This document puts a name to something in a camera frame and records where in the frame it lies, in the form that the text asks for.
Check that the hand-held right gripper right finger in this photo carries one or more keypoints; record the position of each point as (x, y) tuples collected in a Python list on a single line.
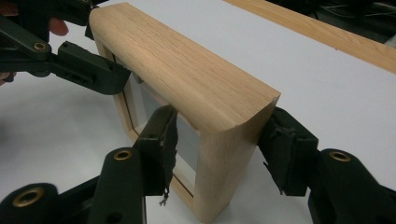
[(295, 161)]

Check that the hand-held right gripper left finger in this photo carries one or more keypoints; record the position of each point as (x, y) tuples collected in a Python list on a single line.
[(124, 183)]

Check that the wooden picture frame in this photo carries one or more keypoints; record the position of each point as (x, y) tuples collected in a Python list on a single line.
[(186, 68)]

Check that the white table mat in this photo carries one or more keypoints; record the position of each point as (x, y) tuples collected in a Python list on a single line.
[(311, 81)]

